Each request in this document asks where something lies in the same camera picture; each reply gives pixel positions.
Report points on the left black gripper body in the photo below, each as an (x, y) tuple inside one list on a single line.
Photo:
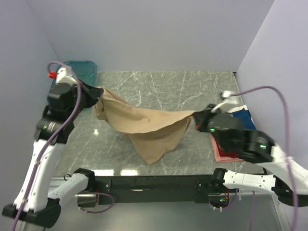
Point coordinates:
[(89, 94)]

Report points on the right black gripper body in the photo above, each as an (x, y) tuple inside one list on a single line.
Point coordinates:
[(203, 119)]

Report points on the beige t shirt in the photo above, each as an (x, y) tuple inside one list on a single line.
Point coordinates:
[(152, 132)]

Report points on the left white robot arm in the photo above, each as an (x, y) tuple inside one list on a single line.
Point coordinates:
[(35, 204)]

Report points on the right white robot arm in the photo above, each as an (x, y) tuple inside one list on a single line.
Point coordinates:
[(287, 179)]

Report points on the red folded shirt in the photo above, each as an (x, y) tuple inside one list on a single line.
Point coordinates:
[(226, 150)]

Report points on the blue white folded shirt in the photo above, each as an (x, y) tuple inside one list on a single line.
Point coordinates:
[(243, 113)]

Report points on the teal plastic basket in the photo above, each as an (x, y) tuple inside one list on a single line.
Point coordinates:
[(83, 71)]

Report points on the pink folded shirt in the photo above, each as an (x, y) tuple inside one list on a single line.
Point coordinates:
[(223, 157)]

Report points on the black base beam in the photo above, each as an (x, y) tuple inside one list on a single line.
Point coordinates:
[(147, 189)]

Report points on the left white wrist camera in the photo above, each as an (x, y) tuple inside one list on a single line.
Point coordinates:
[(63, 75)]

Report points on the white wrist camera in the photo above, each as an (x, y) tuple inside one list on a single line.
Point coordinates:
[(229, 101), (63, 75)]

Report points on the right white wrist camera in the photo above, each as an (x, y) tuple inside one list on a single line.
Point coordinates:
[(229, 101)]

